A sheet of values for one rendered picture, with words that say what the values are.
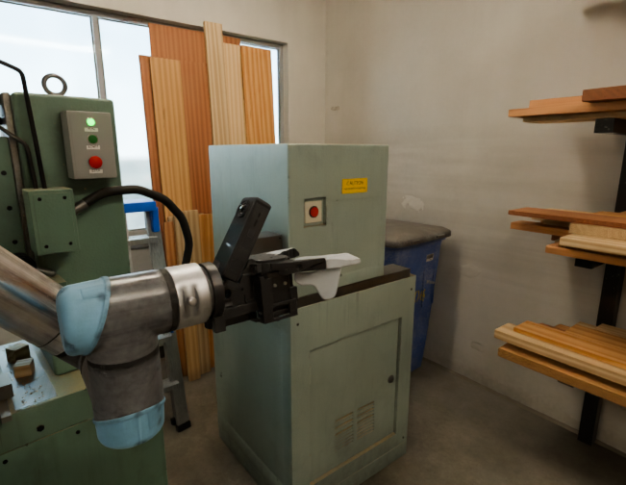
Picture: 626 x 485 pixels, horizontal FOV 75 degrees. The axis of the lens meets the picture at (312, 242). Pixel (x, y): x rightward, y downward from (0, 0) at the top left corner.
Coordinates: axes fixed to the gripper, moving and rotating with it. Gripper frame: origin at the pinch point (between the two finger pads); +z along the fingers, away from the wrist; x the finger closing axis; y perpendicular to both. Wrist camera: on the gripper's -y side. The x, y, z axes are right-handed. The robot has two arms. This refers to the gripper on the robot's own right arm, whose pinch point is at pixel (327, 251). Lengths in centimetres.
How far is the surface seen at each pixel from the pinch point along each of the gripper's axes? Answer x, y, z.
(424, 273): -100, 40, 148
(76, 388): -69, 35, -30
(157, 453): -73, 63, -12
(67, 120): -64, -31, -24
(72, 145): -64, -25, -24
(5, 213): -75, -11, -39
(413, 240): -91, 18, 129
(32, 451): -67, 46, -41
